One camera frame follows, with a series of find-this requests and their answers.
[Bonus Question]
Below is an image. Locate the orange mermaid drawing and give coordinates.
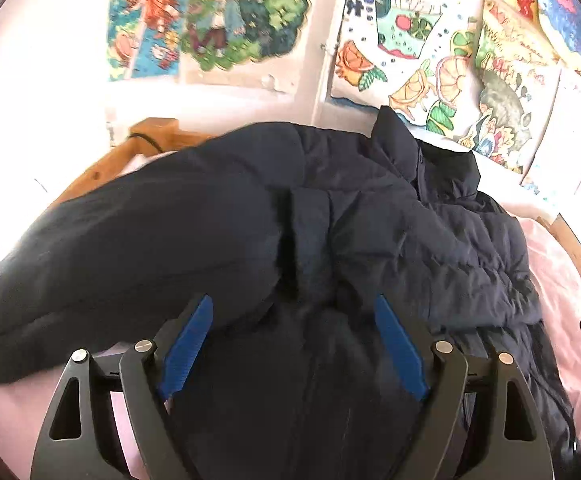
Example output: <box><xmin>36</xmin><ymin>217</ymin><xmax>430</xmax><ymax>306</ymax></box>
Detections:
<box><xmin>107</xmin><ymin>0</ymin><xmax>188</xmax><ymax>81</ymax></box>

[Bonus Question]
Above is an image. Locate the pink bed duvet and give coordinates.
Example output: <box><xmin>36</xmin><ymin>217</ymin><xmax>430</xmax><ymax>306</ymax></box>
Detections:
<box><xmin>0</xmin><ymin>152</ymin><xmax>581</xmax><ymax>480</ymax></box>

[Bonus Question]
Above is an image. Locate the juice and oranges drawing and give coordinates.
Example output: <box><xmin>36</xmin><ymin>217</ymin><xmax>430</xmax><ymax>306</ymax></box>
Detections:
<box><xmin>329</xmin><ymin>0</ymin><xmax>483</xmax><ymax>140</ymax></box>

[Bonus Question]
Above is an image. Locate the white wall socket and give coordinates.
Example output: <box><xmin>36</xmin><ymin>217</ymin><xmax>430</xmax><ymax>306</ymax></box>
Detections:
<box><xmin>106</xmin><ymin>114</ymin><xmax>129</xmax><ymax>148</ymax></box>

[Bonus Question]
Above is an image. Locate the pink jellyfish drawing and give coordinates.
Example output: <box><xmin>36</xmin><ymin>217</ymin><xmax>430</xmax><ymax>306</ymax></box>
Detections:
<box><xmin>537</xmin><ymin>0</ymin><xmax>581</xmax><ymax>67</ymax></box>

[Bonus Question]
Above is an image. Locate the black puffer jacket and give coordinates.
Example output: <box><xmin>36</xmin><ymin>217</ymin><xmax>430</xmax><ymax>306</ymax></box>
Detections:
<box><xmin>0</xmin><ymin>105</ymin><xmax>581</xmax><ymax>480</ymax></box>

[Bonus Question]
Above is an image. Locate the wooden bed frame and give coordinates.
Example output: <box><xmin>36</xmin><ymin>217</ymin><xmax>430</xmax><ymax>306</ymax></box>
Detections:
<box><xmin>50</xmin><ymin>117</ymin><xmax>581</xmax><ymax>278</ymax></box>

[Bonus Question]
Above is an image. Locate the landscape whale drawing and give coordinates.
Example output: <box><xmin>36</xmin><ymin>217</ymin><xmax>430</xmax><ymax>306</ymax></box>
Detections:
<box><xmin>459</xmin><ymin>0</ymin><xmax>560</xmax><ymax>174</ymax></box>

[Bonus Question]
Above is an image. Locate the doodle collage drawing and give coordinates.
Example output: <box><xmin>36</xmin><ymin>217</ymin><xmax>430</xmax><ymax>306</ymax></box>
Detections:
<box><xmin>521</xmin><ymin>72</ymin><xmax>581</xmax><ymax>206</ymax></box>

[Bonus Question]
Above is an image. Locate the blond boy drawing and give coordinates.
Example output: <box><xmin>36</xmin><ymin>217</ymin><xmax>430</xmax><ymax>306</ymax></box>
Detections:
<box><xmin>180</xmin><ymin>0</ymin><xmax>312</xmax><ymax>94</ymax></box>

